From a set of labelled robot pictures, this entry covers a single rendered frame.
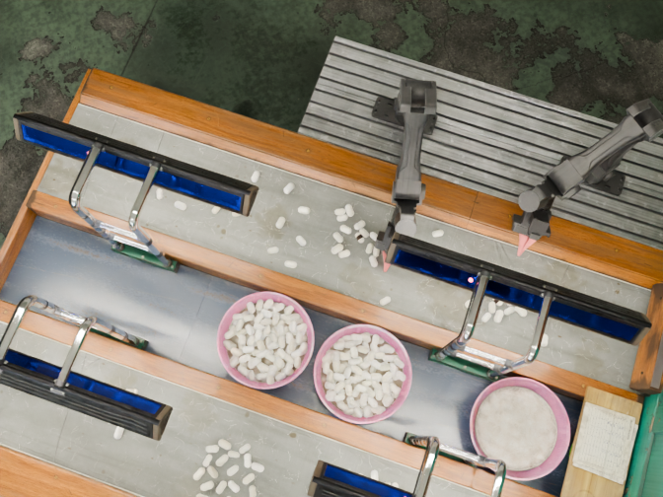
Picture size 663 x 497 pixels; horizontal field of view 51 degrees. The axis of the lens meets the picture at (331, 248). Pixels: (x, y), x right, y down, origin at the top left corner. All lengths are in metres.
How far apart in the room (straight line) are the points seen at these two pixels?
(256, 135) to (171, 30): 1.22
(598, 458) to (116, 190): 1.52
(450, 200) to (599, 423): 0.72
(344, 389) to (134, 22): 1.97
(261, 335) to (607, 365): 0.96
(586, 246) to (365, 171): 0.67
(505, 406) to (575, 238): 0.52
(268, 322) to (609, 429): 0.95
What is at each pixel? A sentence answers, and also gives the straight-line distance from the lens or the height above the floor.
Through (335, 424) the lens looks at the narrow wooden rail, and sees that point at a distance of 1.92.
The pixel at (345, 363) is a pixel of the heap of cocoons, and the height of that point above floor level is 0.72.
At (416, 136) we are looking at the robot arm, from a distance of 1.81.
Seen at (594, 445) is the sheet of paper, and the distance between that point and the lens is 2.03.
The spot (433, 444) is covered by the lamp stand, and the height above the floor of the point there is 1.11.
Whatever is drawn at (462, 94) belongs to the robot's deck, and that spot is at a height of 0.67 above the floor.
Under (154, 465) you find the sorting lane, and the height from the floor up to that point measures 0.74.
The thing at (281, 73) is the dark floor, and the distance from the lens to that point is 3.07.
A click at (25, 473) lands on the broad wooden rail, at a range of 2.07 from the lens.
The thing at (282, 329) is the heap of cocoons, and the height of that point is 0.74.
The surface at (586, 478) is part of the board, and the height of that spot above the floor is 0.78.
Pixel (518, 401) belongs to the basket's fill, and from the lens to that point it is 2.02.
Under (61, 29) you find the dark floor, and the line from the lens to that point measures 3.37.
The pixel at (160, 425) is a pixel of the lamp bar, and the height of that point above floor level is 1.10.
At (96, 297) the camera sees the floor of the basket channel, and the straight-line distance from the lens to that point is 2.15.
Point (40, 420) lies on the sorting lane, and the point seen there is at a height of 0.74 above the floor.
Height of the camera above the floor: 2.68
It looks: 75 degrees down
